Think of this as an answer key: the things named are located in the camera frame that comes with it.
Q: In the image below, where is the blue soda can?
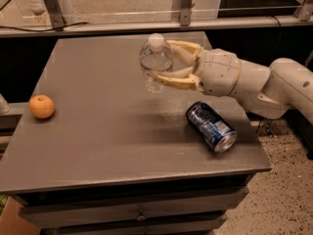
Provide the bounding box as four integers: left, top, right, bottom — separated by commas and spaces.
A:
186, 102, 237, 153

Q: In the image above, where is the cardboard box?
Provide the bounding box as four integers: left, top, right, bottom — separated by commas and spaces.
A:
0, 198, 40, 235

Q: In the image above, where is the metal drawer knob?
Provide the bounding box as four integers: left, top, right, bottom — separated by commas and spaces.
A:
136, 214, 147, 221

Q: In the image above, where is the orange fruit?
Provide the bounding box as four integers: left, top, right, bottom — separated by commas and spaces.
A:
28, 95, 55, 118

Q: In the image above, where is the grey drawer cabinet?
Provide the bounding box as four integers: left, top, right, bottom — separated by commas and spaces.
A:
0, 35, 271, 235

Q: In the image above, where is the black cable on ledge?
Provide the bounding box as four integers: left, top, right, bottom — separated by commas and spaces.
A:
0, 21, 91, 33

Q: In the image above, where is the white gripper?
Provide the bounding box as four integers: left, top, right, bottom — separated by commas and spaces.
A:
150, 40, 241, 96

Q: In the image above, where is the grey metal bracket left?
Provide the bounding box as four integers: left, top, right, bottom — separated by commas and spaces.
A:
43, 0, 66, 31

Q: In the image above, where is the grey metal bracket centre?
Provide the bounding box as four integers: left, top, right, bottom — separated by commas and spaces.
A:
179, 0, 193, 26

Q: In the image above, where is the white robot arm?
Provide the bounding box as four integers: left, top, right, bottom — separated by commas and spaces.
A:
149, 39, 313, 123

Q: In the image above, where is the grey metal bracket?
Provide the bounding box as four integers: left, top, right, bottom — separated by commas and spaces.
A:
179, 0, 193, 26
43, 0, 66, 31

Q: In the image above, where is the clear plastic water bottle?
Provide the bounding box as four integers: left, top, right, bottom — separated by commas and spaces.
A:
139, 33, 174, 93

